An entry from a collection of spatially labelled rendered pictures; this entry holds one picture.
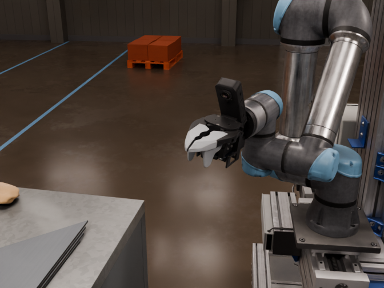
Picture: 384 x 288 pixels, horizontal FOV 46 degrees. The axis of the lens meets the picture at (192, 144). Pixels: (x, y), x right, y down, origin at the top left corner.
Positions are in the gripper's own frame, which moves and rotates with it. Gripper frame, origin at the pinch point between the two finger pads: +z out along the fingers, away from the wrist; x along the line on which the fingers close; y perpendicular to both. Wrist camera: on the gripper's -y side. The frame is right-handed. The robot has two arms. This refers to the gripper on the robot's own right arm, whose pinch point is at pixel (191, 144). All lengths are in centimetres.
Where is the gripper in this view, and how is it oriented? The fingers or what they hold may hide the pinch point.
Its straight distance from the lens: 79.4
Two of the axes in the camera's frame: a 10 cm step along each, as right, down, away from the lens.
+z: -5.3, 3.2, -7.8
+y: -1.1, 8.9, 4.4
